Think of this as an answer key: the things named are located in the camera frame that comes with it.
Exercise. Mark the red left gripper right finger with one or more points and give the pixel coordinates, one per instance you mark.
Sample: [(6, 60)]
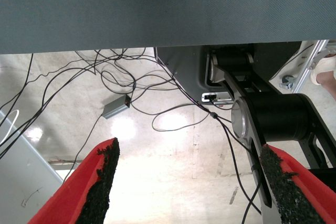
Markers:
[(296, 197)]

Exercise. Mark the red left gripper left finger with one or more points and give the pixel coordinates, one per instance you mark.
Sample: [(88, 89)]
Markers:
[(76, 195)]

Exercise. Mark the grey metal panel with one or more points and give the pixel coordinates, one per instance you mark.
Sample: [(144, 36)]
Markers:
[(23, 174)]

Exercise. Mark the small grey adapter box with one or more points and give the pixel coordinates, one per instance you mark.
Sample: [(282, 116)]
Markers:
[(114, 108)]

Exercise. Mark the black caster wheel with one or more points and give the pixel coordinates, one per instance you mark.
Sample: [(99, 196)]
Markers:
[(287, 81)]

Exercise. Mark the bare person leg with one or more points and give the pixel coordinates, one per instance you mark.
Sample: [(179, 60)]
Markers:
[(329, 82)]

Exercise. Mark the short silver aluminium profile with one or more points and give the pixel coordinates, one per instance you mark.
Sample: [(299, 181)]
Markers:
[(308, 66)]

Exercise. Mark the white shoe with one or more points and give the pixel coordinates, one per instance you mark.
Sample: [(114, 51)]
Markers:
[(324, 66)]

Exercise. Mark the dark grey table cloth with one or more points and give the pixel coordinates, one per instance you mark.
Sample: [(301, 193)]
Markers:
[(157, 6)]

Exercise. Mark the black frame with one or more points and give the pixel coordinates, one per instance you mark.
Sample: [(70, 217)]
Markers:
[(278, 119)]

